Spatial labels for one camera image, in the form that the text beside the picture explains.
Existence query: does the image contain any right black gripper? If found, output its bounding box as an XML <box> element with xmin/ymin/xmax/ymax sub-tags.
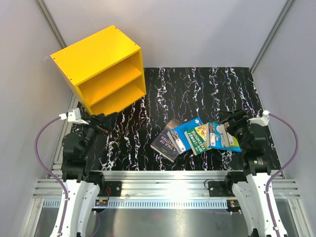
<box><xmin>218</xmin><ymin>109</ymin><xmax>252</xmax><ymax>153</ymax></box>

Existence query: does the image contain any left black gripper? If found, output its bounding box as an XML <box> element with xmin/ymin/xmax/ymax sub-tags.
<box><xmin>75</xmin><ymin>112</ymin><xmax>118</xmax><ymax>158</ymax></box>

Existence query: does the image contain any blue paperback with round badge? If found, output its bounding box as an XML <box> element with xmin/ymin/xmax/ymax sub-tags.
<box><xmin>206</xmin><ymin>122</ymin><xmax>228</xmax><ymax>150</ymax></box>

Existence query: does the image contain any green Storey Treehouse book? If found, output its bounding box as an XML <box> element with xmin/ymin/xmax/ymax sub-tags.
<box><xmin>184</xmin><ymin>123</ymin><xmax>212</xmax><ymax>156</ymax></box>

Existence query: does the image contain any blue comic paperback book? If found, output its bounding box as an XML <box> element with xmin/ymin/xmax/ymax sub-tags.
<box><xmin>167</xmin><ymin>117</ymin><xmax>202</xmax><ymax>154</ymax></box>

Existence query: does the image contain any dark Tale of Two Cities book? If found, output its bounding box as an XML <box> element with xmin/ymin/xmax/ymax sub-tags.
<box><xmin>151</xmin><ymin>119</ymin><xmax>182</xmax><ymax>162</ymax></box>

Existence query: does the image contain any lime green comic paperback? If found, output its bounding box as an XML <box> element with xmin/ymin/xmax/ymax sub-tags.
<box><xmin>223</xmin><ymin>133</ymin><xmax>242</xmax><ymax>153</ymax></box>

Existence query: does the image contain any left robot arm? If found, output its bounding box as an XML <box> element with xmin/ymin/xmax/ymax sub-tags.
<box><xmin>51</xmin><ymin>109</ymin><xmax>118</xmax><ymax>237</ymax></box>

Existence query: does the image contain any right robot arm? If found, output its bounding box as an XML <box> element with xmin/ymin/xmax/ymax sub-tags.
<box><xmin>222</xmin><ymin>109</ymin><xmax>288</xmax><ymax>237</ymax></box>

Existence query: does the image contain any yellow wooden shelf cabinet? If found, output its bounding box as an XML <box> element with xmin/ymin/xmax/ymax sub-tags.
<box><xmin>51</xmin><ymin>25</ymin><xmax>146</xmax><ymax>115</ymax></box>

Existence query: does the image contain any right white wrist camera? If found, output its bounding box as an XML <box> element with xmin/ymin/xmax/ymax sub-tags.
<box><xmin>248</xmin><ymin>110</ymin><xmax>270</xmax><ymax>126</ymax></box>

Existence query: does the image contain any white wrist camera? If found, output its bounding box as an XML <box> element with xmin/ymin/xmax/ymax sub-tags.
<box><xmin>248</xmin><ymin>110</ymin><xmax>270</xmax><ymax>126</ymax></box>
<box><xmin>59</xmin><ymin>108</ymin><xmax>89</xmax><ymax>124</ymax></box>

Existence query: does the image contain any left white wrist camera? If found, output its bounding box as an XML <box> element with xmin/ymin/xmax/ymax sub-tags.
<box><xmin>59</xmin><ymin>108</ymin><xmax>89</xmax><ymax>124</ymax></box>

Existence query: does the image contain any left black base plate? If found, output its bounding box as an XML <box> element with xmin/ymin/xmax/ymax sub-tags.
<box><xmin>98</xmin><ymin>180</ymin><xmax>122</xmax><ymax>197</ymax></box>

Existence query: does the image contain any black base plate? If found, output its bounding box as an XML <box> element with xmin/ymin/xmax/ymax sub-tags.
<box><xmin>98</xmin><ymin>180</ymin><xmax>122</xmax><ymax>197</ymax></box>
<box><xmin>207</xmin><ymin>181</ymin><xmax>234</xmax><ymax>198</ymax></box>

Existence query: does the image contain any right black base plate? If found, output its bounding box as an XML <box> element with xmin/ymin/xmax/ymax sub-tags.
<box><xmin>207</xmin><ymin>181</ymin><xmax>234</xmax><ymax>198</ymax></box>

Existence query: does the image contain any white slotted cable duct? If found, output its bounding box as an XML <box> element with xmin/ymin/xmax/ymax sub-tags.
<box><xmin>43</xmin><ymin>199</ymin><xmax>229</xmax><ymax>209</ymax></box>

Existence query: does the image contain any aluminium mounting rail frame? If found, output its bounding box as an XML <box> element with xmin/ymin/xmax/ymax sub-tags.
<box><xmin>24</xmin><ymin>98</ymin><xmax>312</xmax><ymax>237</ymax></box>

